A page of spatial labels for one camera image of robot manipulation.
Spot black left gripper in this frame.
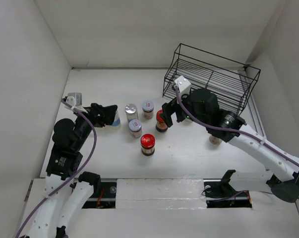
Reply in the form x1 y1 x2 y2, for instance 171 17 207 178
74 102 117 150

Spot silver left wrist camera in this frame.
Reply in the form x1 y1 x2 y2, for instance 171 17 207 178
66 92 82 107

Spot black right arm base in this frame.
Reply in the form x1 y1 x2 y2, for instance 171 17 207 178
201 170 252 208

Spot black wire rack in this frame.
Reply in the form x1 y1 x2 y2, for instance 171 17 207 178
162 43 261 127

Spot black cap brown spice bottle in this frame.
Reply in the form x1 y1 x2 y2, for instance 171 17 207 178
209 135 222 145

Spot red lid sauce jar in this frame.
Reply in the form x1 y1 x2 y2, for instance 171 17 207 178
156 110 168 133
140 133 156 156

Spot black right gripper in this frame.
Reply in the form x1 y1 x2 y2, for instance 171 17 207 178
159 90 209 127

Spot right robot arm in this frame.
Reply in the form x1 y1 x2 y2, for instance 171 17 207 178
160 88 299 203

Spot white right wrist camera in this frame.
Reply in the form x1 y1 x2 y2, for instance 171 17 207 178
172 76 191 97

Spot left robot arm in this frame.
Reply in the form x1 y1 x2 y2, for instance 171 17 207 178
20 99 118 238

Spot blue label spice jar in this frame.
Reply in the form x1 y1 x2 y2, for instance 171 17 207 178
112 110 121 129

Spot silver lid spice jar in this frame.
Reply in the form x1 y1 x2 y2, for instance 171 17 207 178
125 104 138 122

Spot red wires left base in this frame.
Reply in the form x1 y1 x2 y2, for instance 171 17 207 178
96 188 106 206

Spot white lid jar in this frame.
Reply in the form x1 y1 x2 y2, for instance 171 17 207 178
128 119 142 138
142 100 154 119

